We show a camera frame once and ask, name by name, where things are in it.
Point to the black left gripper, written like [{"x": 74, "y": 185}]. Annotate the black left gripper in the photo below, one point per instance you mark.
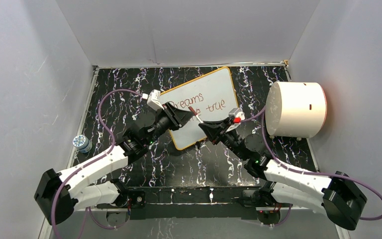
[{"x": 180, "y": 119}]

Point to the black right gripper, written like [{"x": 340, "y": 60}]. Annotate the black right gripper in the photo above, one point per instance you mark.
[{"x": 216, "y": 132}]

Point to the red marker cap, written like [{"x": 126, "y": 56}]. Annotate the red marker cap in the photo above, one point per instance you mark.
[{"x": 193, "y": 111}]

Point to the yellow framed whiteboard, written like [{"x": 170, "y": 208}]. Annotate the yellow framed whiteboard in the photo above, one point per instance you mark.
[{"x": 212, "y": 96}]

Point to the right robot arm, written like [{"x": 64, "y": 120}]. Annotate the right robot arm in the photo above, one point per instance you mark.
[{"x": 336, "y": 195}]

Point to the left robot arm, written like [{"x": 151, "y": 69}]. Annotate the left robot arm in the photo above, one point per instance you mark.
[{"x": 59, "y": 194}]

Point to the white cylindrical container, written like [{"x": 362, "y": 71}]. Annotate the white cylindrical container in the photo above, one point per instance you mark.
[{"x": 295, "y": 109}]

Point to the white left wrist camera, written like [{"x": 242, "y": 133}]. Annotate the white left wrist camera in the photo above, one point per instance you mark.
[{"x": 152, "y": 100}]

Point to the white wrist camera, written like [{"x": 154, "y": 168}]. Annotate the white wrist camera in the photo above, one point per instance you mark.
[
  {"x": 152, "y": 100},
  {"x": 237, "y": 118}
]

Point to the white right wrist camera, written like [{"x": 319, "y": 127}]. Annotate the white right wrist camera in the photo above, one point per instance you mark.
[{"x": 237, "y": 118}]

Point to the aluminium base frame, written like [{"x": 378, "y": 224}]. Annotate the aluminium base frame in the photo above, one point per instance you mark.
[{"x": 297, "y": 223}]

